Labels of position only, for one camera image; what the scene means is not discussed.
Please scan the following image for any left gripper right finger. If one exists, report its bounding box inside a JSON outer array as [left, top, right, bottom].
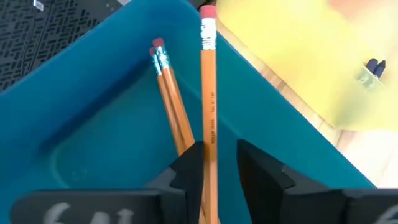
[[236, 139, 398, 224]]

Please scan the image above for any yellow plastic bin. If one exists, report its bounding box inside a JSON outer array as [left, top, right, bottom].
[[216, 0, 398, 133]]

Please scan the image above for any teal plastic bin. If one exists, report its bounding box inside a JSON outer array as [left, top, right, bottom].
[[0, 0, 377, 224]]

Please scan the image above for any orange pencil pink eraser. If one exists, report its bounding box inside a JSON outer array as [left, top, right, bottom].
[[198, 4, 220, 224], [148, 46, 187, 156], [152, 37, 197, 150]]

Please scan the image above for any grey blue pen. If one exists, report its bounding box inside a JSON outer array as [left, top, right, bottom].
[[372, 59, 387, 80]]

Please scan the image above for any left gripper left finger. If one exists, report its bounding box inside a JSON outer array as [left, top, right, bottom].
[[11, 141, 205, 224]]

